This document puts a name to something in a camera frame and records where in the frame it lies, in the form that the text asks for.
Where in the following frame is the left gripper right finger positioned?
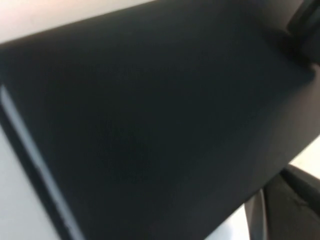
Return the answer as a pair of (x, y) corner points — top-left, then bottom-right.
(264, 163), (320, 210)

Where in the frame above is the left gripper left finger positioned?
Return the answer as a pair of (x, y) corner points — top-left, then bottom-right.
(243, 184), (320, 240)

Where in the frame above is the black glasses case printed side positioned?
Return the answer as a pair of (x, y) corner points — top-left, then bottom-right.
(0, 0), (320, 240)

